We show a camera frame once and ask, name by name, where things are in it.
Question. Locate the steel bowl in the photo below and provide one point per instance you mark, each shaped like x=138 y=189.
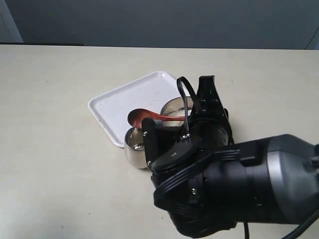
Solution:
x=173 y=108

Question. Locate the white plastic tray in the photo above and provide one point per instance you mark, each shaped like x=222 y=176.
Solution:
x=149 y=92

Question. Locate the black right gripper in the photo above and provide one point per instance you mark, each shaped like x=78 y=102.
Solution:
x=173 y=148

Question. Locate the dark red wooden spoon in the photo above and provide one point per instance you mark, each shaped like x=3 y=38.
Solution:
x=136 y=116

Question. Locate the small steel cup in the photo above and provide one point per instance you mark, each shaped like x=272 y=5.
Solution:
x=134 y=148

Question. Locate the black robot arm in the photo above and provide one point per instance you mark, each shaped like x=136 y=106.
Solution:
x=208 y=183

